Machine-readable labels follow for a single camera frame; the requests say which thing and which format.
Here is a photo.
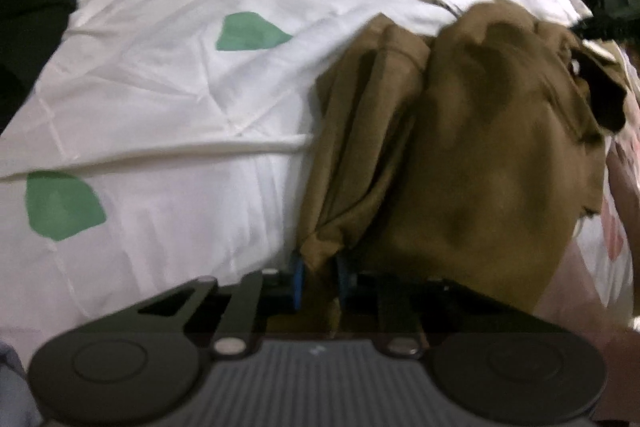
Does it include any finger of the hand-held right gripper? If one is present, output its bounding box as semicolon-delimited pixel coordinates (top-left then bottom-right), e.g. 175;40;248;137
570;17;640;40

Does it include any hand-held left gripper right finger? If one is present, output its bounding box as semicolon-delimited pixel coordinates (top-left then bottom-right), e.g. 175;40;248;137
336;257;521;358

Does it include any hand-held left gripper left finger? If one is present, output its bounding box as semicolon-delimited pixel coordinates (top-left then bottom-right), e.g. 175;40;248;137
139;258;306;355

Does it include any brown shirt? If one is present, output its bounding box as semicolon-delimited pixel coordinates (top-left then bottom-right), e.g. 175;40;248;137
300;2;631;343

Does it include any bear print blanket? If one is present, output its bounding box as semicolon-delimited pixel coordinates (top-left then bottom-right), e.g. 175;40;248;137
0;0;640;423

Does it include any denim garment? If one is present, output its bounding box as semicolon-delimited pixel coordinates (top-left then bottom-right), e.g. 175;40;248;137
0;339;36;427

